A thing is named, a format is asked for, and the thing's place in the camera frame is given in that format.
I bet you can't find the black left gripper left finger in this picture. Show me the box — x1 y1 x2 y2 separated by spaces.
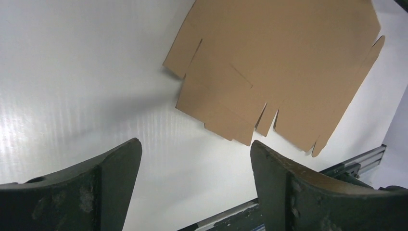
0 138 142 231

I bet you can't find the aluminium table frame rail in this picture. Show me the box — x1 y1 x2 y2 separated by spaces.
181 144 386 231

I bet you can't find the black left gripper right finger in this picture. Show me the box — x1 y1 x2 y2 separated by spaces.
250 141 408 231

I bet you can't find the brown cardboard box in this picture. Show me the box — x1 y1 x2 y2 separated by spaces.
163 0 385 156

